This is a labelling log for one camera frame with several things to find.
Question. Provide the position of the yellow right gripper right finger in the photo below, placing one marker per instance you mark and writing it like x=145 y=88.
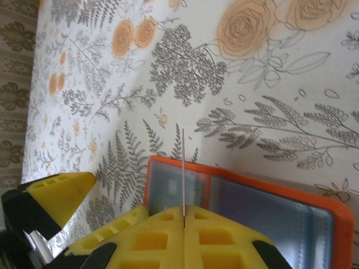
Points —
x=224 y=246

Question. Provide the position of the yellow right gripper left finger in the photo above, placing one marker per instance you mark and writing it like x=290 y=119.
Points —
x=146 y=246

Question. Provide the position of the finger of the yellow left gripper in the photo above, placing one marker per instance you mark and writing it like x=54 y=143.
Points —
x=61 y=196

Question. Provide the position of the orange card holder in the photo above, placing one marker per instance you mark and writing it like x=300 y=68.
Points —
x=252 y=201

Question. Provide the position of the dark VIP logo card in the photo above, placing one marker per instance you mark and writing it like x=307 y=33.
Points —
x=183 y=168

